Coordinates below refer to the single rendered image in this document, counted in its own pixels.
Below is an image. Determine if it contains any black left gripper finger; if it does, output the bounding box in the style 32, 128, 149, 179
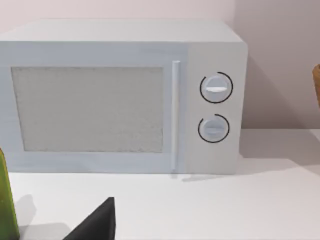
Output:
62, 196, 117, 240

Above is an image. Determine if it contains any green bottle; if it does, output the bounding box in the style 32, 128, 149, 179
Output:
0, 147, 21, 240

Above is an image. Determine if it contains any pale microwave oven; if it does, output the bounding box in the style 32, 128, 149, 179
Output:
0, 19, 249, 176

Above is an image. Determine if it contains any microwave door handle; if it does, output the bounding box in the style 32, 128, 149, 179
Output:
171, 59, 182, 172

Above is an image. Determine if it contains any brown wooden object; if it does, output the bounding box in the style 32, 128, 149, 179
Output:
312, 63, 320, 108

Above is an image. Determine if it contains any large microwave knob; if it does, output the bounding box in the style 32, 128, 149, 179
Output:
201, 74, 232, 100

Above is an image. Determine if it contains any microwave door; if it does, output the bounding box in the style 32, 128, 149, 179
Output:
0, 40, 189, 174

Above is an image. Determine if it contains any small microwave knob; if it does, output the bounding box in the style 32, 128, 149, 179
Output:
199, 117, 228, 141

